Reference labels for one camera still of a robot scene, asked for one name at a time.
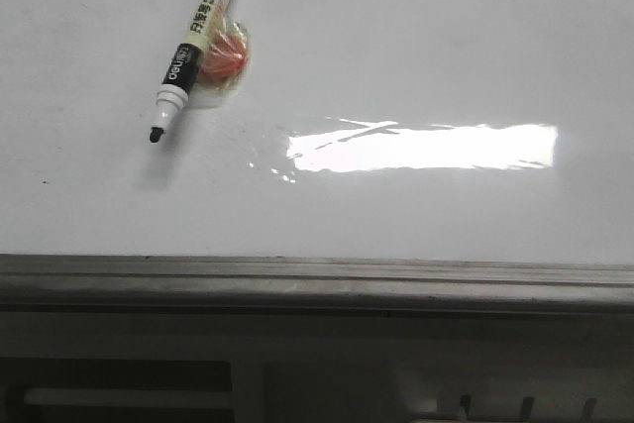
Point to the red round magnet with tape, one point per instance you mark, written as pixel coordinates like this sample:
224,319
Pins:
223,66

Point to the black white whiteboard marker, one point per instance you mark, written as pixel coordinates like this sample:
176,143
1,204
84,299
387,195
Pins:
185,65

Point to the white whiteboard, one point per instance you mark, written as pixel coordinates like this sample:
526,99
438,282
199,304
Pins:
449,130

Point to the grey aluminium whiteboard tray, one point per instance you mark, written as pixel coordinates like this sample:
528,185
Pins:
294,283

